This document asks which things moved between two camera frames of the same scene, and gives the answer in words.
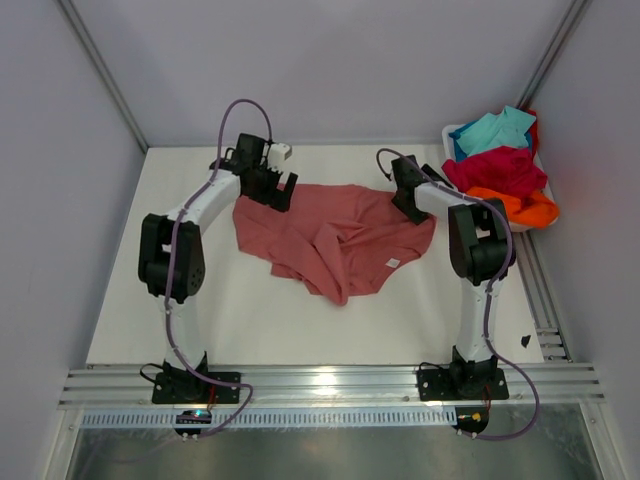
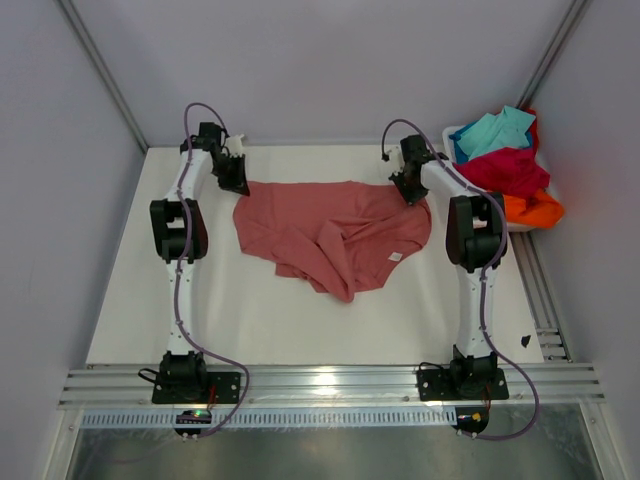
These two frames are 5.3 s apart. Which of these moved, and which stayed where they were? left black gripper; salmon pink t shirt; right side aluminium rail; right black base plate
Moved: left black gripper
Stayed: right side aluminium rail; right black base plate; salmon pink t shirt
